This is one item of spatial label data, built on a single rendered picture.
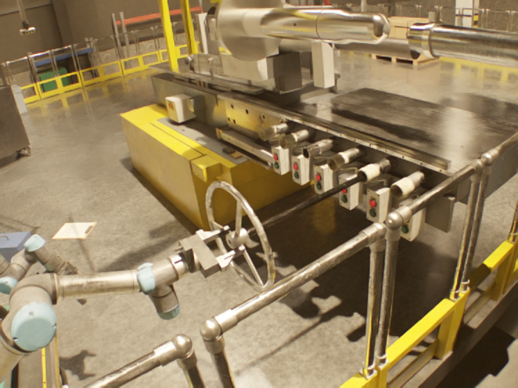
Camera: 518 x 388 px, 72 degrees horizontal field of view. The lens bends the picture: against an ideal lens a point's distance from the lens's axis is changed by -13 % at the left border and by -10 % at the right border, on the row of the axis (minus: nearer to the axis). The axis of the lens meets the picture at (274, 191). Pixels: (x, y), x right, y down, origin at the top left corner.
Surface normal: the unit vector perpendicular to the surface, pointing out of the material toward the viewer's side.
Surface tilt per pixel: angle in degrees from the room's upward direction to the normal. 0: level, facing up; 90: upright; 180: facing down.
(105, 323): 0
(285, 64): 90
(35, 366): 0
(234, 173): 90
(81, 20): 90
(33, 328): 86
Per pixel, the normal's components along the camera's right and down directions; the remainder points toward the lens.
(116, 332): -0.10, -0.87
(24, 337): 0.65, 0.25
